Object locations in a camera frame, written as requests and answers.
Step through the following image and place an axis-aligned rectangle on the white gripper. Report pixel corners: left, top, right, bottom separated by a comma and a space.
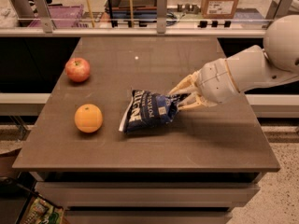
168, 59, 239, 111

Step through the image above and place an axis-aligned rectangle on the blue chip bag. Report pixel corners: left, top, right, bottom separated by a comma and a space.
119, 90, 187, 133

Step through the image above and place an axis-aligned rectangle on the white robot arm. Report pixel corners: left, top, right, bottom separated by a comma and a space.
169, 15, 299, 111

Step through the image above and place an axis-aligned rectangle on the cardboard box with label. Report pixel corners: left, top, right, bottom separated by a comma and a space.
201, 0, 239, 19

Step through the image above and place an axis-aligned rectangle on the orange fruit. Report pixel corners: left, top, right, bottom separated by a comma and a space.
74, 104, 103, 133

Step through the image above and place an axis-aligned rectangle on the red apple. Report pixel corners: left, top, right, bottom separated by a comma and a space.
64, 58, 91, 82

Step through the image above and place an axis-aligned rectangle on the grey drawer cabinet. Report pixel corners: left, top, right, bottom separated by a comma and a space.
36, 181, 260, 224

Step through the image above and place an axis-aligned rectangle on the purple plastic crate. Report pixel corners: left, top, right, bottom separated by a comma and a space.
29, 5, 83, 28

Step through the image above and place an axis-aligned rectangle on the snack box on floor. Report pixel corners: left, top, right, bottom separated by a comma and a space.
16, 197, 67, 224

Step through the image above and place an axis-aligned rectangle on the metal railing post centre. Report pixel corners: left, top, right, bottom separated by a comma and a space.
157, 0, 167, 34

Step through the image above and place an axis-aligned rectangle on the metal railing post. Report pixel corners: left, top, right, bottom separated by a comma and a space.
157, 0, 167, 34
265, 0, 299, 20
34, 0, 54, 33

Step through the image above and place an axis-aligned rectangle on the metal railing post right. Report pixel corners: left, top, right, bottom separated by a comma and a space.
265, 0, 299, 20

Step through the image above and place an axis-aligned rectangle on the metal railing post left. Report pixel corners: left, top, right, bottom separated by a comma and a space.
34, 0, 54, 33

